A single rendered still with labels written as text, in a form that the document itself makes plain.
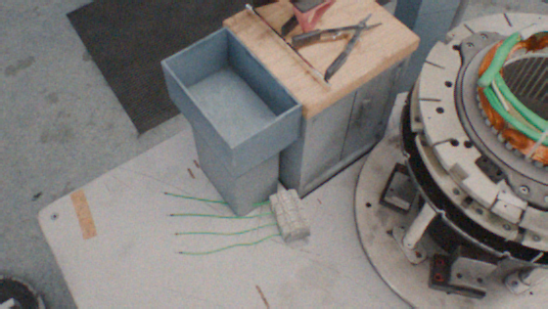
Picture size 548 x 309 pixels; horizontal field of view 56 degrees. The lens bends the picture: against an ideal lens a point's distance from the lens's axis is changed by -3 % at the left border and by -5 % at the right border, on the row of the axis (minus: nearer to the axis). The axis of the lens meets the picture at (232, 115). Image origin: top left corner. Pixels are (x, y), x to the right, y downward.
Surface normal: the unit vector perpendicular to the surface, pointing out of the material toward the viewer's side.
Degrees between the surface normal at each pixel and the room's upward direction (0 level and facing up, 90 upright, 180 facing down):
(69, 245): 0
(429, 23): 90
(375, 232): 0
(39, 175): 0
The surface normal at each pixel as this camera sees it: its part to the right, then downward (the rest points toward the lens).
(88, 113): -0.05, -0.55
